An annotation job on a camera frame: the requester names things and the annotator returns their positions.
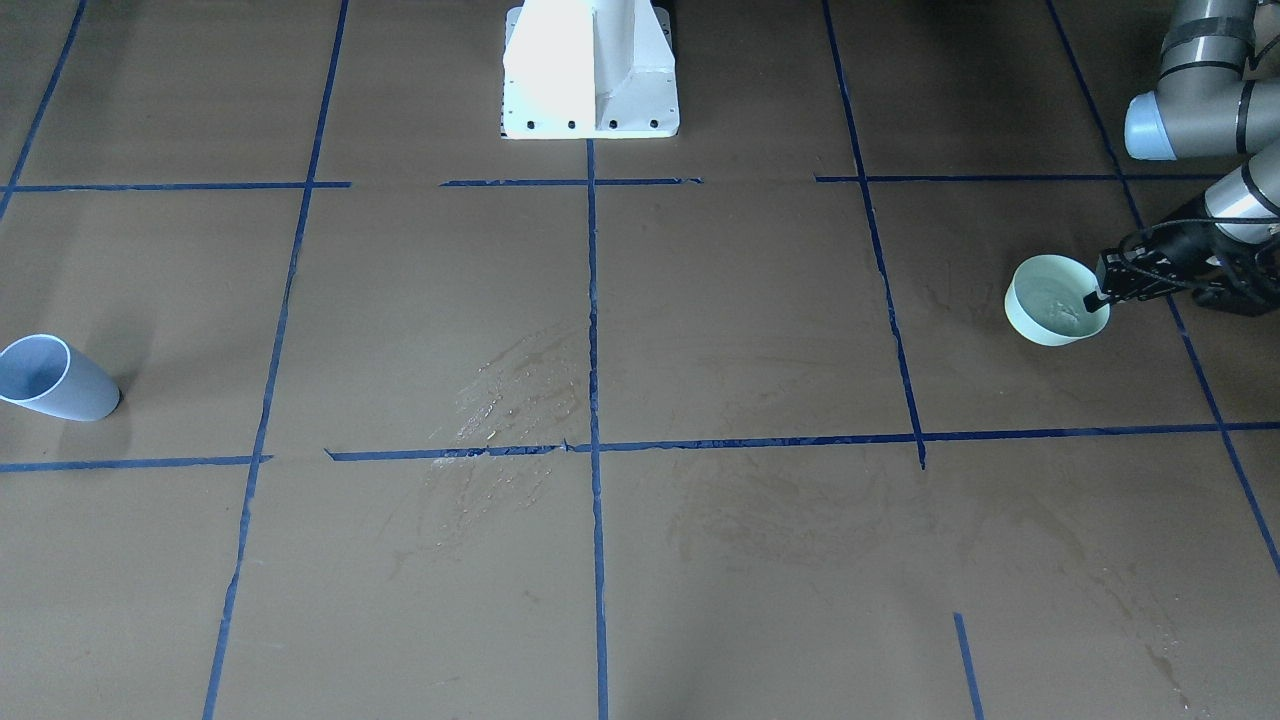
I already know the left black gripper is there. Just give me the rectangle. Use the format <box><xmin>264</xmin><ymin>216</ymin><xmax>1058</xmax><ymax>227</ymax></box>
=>
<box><xmin>1083</xmin><ymin>222</ymin><xmax>1242</xmax><ymax>313</ymax></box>

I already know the light green bowl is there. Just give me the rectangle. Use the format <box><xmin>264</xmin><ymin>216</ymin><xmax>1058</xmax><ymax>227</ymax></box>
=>
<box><xmin>1004</xmin><ymin>254</ymin><xmax>1110</xmax><ymax>347</ymax></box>

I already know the light blue plastic cup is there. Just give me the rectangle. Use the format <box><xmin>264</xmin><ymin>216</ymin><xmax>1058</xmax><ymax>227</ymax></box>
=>
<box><xmin>1</xmin><ymin>334</ymin><xmax>122</xmax><ymax>421</ymax></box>

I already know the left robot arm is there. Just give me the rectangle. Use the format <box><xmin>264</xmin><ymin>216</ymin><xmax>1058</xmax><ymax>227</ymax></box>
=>
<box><xmin>1083</xmin><ymin>1</ymin><xmax>1279</xmax><ymax>316</ymax></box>

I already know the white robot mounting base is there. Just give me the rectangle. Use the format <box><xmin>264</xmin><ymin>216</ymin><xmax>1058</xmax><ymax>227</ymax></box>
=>
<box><xmin>500</xmin><ymin>1</ymin><xmax>681</xmax><ymax>141</ymax></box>

